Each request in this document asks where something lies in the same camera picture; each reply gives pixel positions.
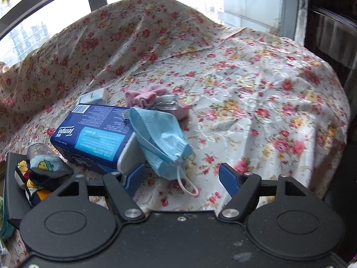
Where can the lace curtain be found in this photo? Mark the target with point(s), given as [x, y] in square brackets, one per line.
[302, 5]

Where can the small white tissue packet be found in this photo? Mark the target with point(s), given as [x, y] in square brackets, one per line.
[93, 96]

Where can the black triangular case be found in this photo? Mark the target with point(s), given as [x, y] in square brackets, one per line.
[12, 201]

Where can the patterned navy sock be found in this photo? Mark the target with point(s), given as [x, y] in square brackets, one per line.
[30, 185]

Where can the floral cloth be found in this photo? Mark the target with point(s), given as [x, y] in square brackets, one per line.
[237, 89]

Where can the blue tissue pack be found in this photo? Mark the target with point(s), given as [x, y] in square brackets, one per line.
[92, 134]

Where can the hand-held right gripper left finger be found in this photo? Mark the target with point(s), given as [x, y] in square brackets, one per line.
[135, 177]

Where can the teal tin tray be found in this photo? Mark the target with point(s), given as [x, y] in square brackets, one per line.
[5, 229]

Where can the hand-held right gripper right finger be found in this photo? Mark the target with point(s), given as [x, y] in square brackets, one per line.
[228, 181]

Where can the blue face mask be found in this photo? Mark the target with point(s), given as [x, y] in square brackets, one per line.
[161, 134]

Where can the light blue duck sock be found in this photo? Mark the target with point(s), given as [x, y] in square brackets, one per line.
[44, 166]

